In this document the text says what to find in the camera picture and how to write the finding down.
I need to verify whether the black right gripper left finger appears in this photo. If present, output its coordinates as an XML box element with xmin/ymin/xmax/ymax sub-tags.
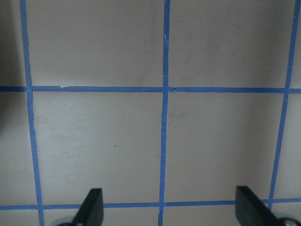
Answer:
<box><xmin>71</xmin><ymin>188</ymin><xmax>104</xmax><ymax>226</ymax></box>

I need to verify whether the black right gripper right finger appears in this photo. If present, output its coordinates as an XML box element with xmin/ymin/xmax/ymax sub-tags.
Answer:
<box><xmin>235</xmin><ymin>186</ymin><xmax>285</xmax><ymax>226</ymax></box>

